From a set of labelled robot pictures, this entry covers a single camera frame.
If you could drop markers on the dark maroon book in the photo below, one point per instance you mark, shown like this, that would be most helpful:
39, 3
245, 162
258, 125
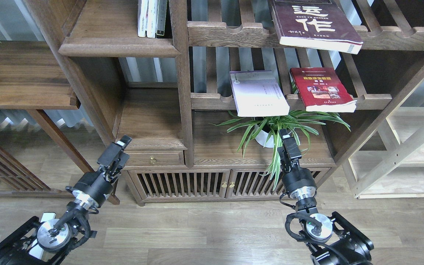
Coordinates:
317, 24

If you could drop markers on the white base bar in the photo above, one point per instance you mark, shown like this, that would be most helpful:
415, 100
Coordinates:
44, 221

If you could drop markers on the red paperback book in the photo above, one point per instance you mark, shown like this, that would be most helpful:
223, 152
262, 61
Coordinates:
321, 90

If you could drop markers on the dark slatted wooden rack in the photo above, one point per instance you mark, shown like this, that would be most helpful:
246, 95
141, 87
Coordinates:
22, 181

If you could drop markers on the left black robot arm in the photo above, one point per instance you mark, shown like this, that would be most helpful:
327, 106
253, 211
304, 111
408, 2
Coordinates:
49, 242

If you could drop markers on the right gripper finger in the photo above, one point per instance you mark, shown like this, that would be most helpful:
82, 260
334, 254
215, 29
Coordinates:
281, 145
291, 148

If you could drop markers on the dark wooden bookshelf cabinet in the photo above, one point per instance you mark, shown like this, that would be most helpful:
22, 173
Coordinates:
164, 93

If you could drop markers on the grey dark upright book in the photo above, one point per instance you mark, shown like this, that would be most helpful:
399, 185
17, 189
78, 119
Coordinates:
161, 18

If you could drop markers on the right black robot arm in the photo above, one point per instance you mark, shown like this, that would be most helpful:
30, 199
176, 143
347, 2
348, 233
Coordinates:
331, 240

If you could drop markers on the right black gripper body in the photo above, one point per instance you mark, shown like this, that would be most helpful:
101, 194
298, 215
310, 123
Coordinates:
296, 180

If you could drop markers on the white plant pot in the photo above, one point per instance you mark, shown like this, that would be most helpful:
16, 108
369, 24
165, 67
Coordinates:
266, 138

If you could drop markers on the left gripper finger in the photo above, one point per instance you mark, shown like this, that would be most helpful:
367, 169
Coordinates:
112, 152
118, 165

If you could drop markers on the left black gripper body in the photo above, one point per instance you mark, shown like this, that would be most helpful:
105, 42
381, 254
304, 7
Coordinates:
96, 186

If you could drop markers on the white striped upright book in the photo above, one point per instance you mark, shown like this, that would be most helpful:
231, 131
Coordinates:
152, 18

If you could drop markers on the pale lavender book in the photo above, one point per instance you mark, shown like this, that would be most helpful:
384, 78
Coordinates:
257, 93

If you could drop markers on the green spider plant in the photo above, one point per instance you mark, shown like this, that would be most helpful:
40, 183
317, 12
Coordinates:
296, 120

